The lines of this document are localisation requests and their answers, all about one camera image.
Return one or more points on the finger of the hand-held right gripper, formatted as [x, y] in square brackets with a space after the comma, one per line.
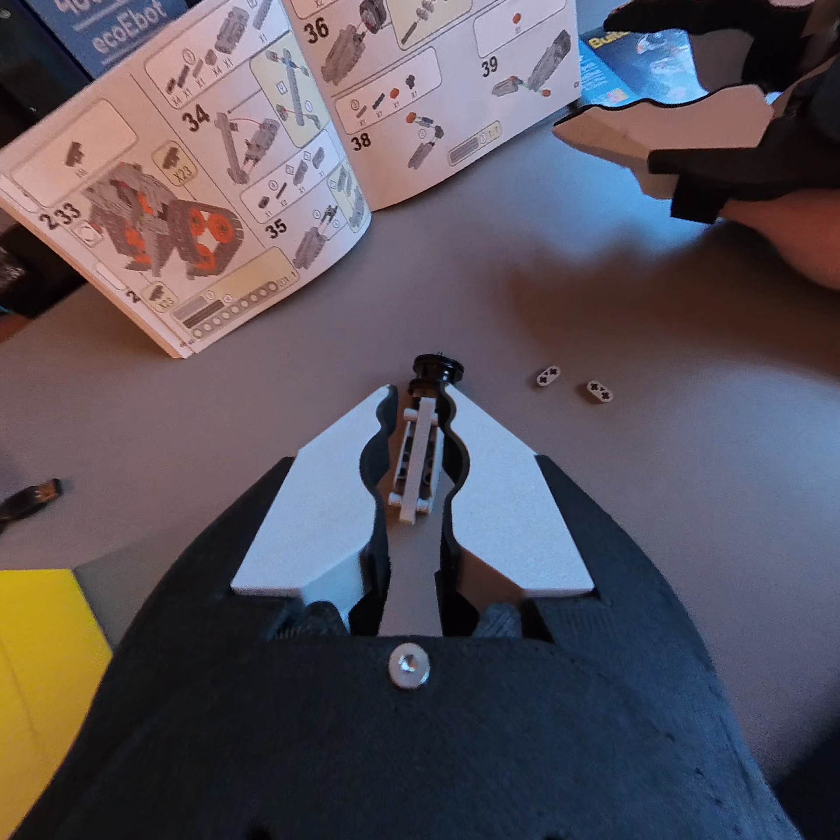
[722, 39]
[656, 138]

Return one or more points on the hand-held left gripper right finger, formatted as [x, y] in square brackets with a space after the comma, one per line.
[518, 525]

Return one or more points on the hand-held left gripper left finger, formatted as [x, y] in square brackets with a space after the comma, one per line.
[308, 525]

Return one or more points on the small blue leaflet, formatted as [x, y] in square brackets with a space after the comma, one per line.
[643, 65]

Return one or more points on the white block assembly with wheel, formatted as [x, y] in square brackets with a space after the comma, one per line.
[420, 459]

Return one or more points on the small white two-hole block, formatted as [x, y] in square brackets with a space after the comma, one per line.
[548, 376]
[600, 390]

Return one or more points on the yellow plastic bin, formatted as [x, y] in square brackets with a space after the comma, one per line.
[39, 656]

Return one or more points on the person's right hand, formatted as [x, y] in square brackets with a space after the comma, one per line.
[800, 243]

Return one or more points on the open instruction booklet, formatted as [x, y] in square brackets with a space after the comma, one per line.
[229, 164]

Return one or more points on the dark blue robot kit box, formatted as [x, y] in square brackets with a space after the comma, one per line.
[131, 33]

